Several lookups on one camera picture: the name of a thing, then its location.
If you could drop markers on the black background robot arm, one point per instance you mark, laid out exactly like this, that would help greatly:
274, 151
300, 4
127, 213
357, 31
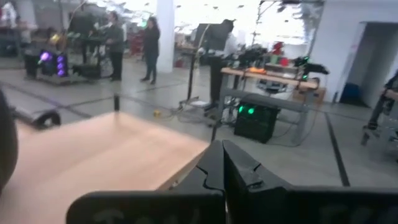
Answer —
314, 68

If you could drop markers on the small green cup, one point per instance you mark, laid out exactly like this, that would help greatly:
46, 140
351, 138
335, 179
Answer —
274, 59

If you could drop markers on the black curved pipe bracket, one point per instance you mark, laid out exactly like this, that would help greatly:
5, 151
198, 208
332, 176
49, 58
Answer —
35, 122

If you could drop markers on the wooden-top background table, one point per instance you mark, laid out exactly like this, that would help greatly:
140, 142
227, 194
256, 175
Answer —
280, 81

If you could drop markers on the black cup yellow inside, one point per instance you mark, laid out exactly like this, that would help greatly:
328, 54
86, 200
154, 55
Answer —
6, 143

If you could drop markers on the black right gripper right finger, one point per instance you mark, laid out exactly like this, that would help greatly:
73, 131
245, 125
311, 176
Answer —
311, 207

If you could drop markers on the black computer purple lights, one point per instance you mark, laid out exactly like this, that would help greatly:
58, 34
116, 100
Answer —
51, 67

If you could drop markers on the white building pillar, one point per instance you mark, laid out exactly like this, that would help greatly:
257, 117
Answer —
164, 31

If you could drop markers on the orange objects on table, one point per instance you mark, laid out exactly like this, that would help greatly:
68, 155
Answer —
256, 71

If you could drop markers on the person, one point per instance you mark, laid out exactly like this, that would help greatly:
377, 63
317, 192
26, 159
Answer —
115, 40
151, 43
377, 109
216, 77

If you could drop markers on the small red cup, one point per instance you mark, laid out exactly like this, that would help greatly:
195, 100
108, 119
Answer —
284, 61

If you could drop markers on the yellow floor plug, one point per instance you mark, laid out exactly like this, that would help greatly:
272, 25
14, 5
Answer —
157, 113

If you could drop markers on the blue bin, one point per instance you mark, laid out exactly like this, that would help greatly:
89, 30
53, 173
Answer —
349, 93

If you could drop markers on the wooden shelf black metal frame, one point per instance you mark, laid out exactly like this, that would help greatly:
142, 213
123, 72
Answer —
93, 155

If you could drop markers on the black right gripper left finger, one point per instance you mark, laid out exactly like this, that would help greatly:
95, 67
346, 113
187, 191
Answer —
155, 208

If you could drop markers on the black computer green lights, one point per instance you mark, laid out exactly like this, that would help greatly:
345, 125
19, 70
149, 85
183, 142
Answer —
255, 127

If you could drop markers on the black floor stand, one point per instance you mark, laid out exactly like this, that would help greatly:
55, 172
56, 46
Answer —
190, 77

